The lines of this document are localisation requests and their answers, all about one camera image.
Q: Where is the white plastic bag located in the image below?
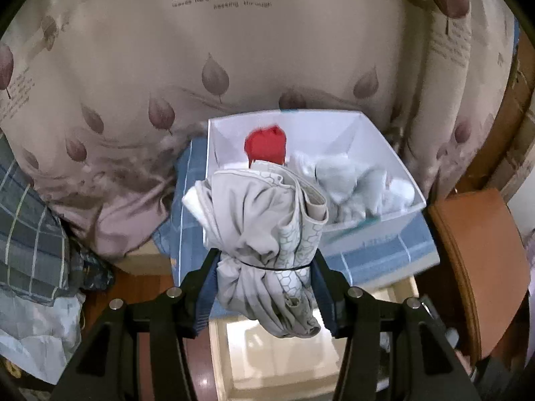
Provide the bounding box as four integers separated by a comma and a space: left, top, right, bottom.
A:
0, 288, 86, 385

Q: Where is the wooden drawer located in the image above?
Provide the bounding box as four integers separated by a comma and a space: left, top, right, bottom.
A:
207, 276, 423, 401

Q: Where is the white underwear with pink lace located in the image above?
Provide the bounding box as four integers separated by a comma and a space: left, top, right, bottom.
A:
385, 175, 419, 210

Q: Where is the brown wooden board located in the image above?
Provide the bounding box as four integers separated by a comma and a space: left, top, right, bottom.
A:
426, 188, 529, 362

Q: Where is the grey plaid cloth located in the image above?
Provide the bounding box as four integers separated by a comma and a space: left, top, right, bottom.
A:
0, 134, 84, 305

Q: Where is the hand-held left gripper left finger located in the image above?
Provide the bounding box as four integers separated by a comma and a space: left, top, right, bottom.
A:
50, 248, 222, 401

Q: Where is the white cardboard box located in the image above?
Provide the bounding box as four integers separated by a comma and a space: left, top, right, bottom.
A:
206, 109, 428, 260

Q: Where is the blue grid cloth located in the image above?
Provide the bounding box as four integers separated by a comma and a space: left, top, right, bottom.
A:
152, 138, 441, 322

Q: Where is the pale blue grey underwear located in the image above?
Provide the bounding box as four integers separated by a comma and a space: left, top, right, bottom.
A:
290, 150, 360, 218

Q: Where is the dark crinkled plastic packaging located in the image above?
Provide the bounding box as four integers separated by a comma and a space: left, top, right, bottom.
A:
71, 246, 115, 293

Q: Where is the red underwear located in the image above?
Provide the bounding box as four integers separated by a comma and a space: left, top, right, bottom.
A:
243, 124, 287, 168

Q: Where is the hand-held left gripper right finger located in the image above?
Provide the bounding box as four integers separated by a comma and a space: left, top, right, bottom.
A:
311, 251, 481, 401

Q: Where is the leaf print blanket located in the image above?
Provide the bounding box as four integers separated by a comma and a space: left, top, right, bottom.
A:
0, 0, 519, 260

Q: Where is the beige patterned underwear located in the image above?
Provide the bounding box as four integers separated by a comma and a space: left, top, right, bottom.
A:
183, 160, 331, 339

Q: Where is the light blue underwear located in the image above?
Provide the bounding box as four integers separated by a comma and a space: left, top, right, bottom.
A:
355, 167, 394, 218

